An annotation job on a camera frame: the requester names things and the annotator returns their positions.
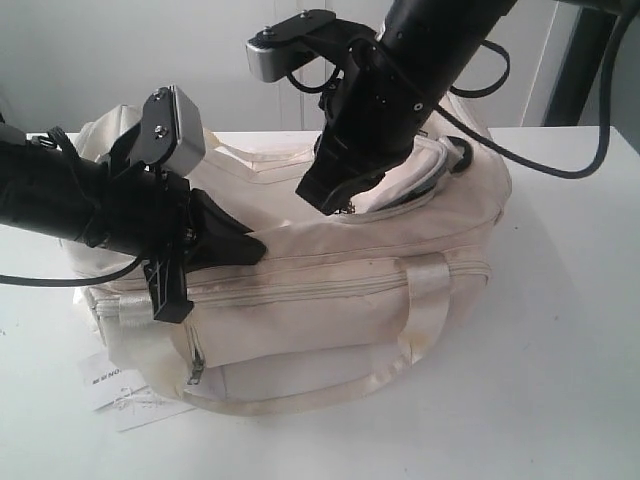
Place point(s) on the white brand hang tag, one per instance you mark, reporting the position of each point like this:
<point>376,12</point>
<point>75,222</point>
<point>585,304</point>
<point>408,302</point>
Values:
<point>105,383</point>

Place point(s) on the cream fabric duffel bag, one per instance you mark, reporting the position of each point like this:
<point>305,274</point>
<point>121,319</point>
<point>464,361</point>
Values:
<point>340,305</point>

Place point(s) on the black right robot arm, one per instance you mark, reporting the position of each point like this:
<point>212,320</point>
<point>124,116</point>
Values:
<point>466,24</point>

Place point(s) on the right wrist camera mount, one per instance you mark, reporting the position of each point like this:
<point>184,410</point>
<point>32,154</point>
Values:
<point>277,51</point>

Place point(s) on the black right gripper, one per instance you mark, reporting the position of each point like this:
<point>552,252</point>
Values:
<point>389,87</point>

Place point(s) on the white printed paper tag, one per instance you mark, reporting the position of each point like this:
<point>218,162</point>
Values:
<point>137,410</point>

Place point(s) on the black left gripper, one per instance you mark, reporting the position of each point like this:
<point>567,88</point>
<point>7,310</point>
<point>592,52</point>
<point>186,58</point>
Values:
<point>141,209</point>

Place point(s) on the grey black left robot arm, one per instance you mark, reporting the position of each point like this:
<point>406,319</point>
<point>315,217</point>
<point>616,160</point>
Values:
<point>47,188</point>

